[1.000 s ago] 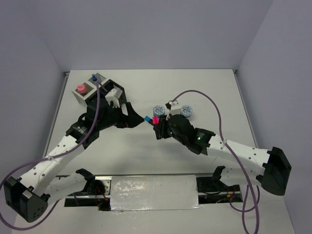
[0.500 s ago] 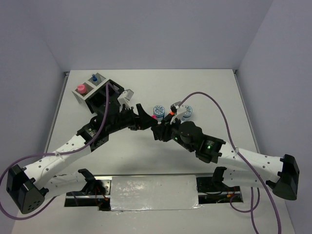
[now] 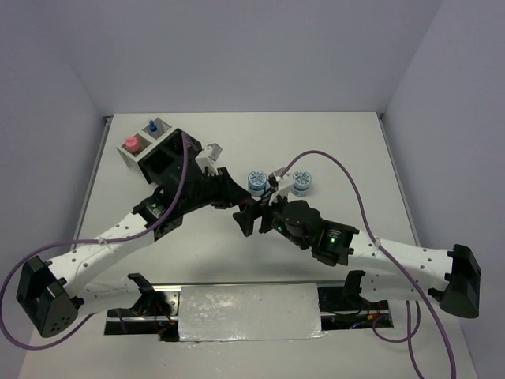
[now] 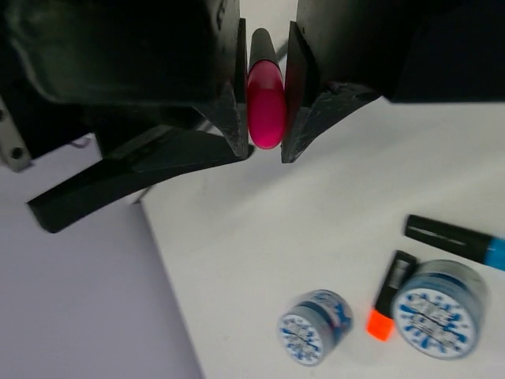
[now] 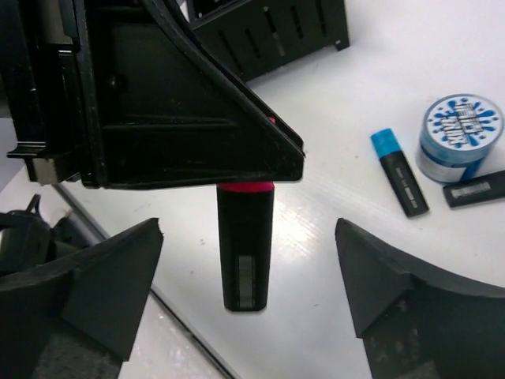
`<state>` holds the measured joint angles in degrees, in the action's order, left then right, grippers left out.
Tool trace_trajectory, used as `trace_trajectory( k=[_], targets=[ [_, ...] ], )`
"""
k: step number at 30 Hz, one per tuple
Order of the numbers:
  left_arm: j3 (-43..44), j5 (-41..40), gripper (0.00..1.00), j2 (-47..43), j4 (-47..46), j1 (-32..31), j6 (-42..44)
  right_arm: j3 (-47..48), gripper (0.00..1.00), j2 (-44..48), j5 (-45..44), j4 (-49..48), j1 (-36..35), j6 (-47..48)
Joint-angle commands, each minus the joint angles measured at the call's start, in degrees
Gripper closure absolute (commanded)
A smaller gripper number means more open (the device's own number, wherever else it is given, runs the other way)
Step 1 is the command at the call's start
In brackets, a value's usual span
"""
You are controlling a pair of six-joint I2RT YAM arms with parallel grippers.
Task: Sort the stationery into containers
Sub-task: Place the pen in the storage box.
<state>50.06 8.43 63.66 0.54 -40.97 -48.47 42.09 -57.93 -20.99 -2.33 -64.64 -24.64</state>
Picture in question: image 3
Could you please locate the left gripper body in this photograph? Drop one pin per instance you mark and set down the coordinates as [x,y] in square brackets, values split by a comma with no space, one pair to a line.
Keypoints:
[211,191]

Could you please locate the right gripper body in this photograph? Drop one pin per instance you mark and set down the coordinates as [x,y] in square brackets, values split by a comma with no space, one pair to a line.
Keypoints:
[272,216]

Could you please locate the blue cap spray bottle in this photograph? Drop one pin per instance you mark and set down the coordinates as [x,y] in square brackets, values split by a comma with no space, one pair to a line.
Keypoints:
[153,127]

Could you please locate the pink cap pen tube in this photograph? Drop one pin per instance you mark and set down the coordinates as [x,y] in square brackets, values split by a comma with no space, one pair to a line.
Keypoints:
[132,144]

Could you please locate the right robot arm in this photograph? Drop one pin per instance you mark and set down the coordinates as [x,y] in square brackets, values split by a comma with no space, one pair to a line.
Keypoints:
[378,269]

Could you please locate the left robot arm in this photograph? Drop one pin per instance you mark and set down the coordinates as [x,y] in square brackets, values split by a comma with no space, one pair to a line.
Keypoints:
[56,292]

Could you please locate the blue slime jar left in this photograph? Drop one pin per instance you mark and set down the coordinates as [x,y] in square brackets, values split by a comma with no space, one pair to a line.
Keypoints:
[257,183]

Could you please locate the black slotted organizer box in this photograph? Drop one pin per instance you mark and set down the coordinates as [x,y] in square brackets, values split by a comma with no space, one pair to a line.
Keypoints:
[163,164]

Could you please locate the white slotted organizer box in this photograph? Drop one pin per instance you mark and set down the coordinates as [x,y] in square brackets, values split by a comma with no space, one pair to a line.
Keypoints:
[149,141]

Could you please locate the silver tape panel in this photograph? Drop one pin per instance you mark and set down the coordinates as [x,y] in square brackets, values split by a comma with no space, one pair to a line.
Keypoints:
[249,313]

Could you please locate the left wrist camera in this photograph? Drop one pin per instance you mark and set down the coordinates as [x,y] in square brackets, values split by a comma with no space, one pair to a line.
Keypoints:
[209,156]

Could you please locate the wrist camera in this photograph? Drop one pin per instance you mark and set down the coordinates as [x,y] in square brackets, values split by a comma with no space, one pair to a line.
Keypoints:
[280,182]
[209,156]

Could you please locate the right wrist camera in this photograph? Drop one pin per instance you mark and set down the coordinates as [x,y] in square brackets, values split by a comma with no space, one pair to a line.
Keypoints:
[280,182]

